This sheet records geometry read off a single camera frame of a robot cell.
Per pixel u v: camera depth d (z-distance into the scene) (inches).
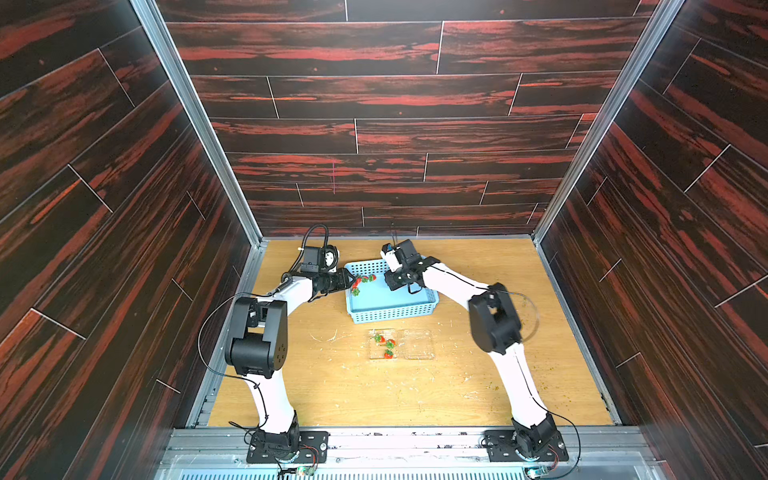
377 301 39.1
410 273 30.7
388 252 36.5
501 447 28.8
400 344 36.1
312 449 28.4
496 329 24.1
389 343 35.7
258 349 20.0
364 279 41.3
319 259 31.4
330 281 33.4
